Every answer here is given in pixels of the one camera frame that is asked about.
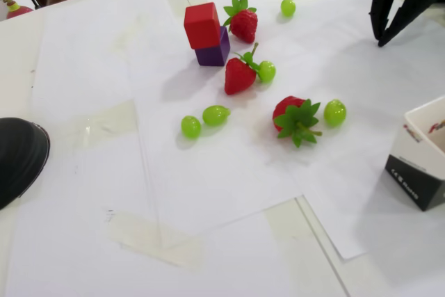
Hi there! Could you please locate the red wooden cube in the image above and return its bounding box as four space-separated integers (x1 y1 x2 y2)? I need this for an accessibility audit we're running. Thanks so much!
183 1 221 50

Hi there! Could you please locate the red plastic strawberry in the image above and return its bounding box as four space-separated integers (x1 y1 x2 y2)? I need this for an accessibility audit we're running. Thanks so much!
224 42 262 96
272 95 323 149
222 0 259 45

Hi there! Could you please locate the red fire extinguisher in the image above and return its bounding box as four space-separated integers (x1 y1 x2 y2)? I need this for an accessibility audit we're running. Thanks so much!
0 0 42 22

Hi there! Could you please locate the white and black cardboard box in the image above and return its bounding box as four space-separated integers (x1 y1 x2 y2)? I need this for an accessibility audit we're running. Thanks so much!
384 95 445 212

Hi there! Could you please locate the black round base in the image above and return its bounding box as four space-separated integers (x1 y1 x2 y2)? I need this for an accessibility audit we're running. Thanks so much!
0 117 51 211

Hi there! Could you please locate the white paper sheet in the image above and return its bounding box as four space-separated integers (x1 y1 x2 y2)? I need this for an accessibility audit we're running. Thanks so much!
121 15 302 248
186 0 445 261

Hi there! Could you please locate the green plastic grape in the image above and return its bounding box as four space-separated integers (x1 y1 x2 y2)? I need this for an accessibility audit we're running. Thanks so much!
259 60 277 84
280 0 297 18
202 104 232 127
323 99 348 128
180 115 202 140

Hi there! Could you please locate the purple wooden cube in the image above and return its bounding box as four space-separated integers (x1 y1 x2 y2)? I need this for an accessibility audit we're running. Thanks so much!
194 25 232 67

